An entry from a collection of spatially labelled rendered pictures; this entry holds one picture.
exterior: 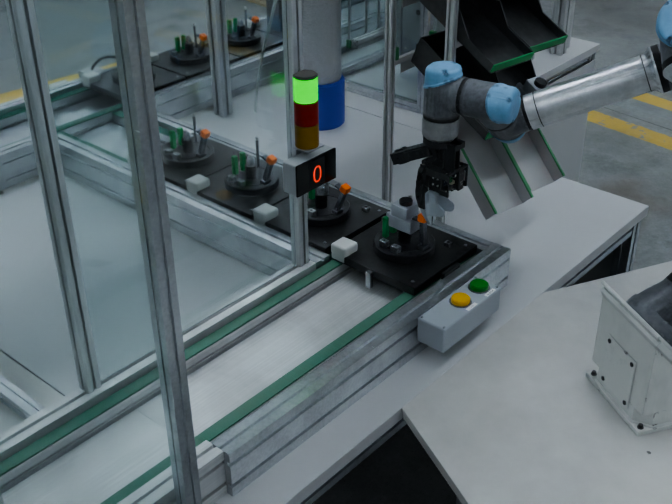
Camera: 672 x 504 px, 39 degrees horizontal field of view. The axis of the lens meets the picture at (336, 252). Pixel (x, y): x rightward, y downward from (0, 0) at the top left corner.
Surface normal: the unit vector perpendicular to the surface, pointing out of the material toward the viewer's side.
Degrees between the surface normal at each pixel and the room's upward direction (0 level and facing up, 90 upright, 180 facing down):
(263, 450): 90
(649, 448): 0
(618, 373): 90
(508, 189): 45
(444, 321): 0
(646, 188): 0
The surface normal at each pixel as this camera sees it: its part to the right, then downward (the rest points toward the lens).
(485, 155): 0.44, -0.32
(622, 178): -0.01, -0.85
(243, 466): 0.75, 0.33
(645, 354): -0.95, 0.16
